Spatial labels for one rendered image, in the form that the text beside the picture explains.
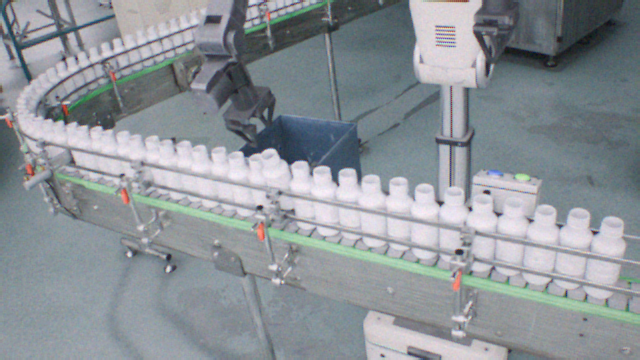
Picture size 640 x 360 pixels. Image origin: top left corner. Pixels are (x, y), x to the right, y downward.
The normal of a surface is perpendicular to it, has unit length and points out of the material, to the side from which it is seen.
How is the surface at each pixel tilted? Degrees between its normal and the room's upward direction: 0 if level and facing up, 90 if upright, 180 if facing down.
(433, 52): 90
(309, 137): 90
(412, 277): 90
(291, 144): 90
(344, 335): 0
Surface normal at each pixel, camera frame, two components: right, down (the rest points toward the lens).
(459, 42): -0.47, 0.52
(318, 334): -0.13, -0.84
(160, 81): 0.68, 0.32
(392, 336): -0.35, -0.45
